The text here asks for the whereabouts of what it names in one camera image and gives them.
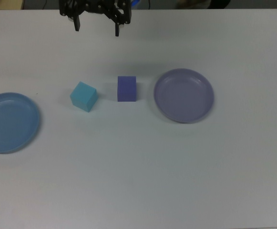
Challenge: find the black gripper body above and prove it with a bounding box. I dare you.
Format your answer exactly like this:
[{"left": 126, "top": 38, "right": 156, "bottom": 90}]
[{"left": 80, "top": 0, "right": 120, "bottom": 14}]

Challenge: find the purple foam cube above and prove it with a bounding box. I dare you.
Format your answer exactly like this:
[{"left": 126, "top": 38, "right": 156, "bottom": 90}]
[{"left": 117, "top": 76, "right": 137, "bottom": 103}]

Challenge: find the cyan foam cube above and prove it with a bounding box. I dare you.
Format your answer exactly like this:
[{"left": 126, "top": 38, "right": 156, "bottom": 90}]
[{"left": 69, "top": 81, "right": 99, "bottom": 113}]

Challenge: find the wooden desk panel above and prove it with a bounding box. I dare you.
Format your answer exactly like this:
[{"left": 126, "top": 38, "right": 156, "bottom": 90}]
[{"left": 0, "top": 0, "right": 24, "bottom": 10}]

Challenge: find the lilac plastic plate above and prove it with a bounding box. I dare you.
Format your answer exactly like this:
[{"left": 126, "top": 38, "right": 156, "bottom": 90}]
[{"left": 153, "top": 68, "right": 215, "bottom": 124}]

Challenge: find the blue plastic plate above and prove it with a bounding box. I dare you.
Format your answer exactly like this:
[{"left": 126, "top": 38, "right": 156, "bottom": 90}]
[{"left": 0, "top": 92, "right": 41, "bottom": 154}]

